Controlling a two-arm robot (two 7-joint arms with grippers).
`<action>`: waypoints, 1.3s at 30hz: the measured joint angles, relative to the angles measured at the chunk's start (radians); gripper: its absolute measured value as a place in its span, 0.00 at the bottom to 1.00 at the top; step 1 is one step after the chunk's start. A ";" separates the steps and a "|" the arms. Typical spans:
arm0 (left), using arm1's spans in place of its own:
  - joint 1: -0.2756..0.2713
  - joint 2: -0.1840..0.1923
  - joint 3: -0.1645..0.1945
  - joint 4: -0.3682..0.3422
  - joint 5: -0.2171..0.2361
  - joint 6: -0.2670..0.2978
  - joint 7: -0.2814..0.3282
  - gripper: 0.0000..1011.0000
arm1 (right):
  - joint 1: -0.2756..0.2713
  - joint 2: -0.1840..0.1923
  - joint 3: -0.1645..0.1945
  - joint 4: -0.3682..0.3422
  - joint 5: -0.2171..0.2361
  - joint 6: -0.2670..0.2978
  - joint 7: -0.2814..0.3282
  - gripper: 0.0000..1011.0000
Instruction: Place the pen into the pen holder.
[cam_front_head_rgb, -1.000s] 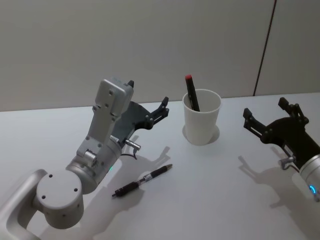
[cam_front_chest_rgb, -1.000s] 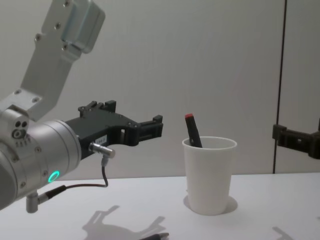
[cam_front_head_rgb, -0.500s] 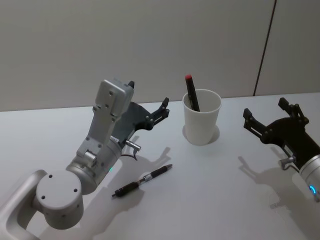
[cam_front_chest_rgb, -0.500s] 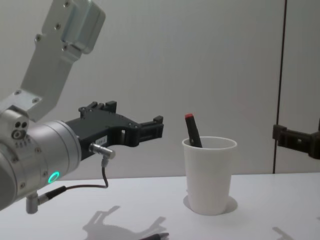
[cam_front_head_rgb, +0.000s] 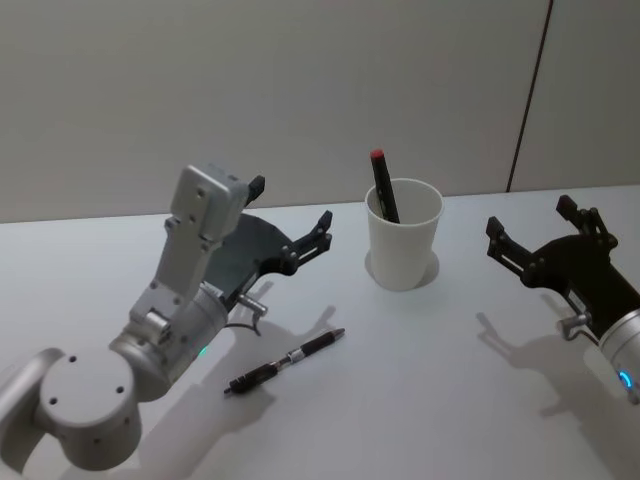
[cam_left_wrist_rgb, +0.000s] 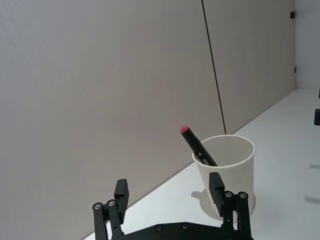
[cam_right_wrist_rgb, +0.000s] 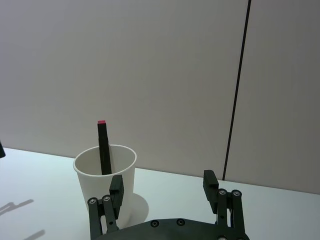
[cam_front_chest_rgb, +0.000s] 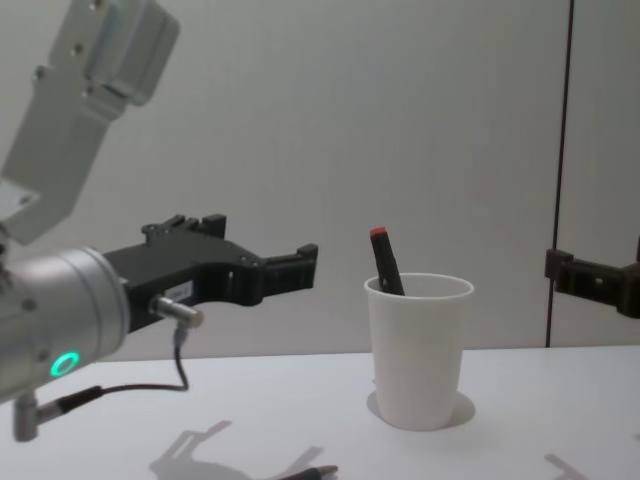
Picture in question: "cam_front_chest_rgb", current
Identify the black pen with red cap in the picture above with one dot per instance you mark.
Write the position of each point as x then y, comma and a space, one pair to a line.
385, 260

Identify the white backdrop curtain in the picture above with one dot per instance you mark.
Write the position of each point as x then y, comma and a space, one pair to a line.
350, 125

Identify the dark pen with grey tip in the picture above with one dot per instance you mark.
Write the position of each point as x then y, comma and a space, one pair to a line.
312, 473

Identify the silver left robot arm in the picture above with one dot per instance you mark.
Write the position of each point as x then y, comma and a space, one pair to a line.
60, 300

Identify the dark vertical post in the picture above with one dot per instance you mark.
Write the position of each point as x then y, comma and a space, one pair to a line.
562, 150

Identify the white table cloth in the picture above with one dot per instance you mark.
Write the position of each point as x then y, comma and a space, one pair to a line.
280, 415

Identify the white paper cup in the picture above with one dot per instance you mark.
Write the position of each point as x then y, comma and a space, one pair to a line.
417, 360

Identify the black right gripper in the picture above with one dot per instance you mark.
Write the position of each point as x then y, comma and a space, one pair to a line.
633, 290

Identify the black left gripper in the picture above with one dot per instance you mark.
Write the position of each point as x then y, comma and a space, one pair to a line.
200, 270

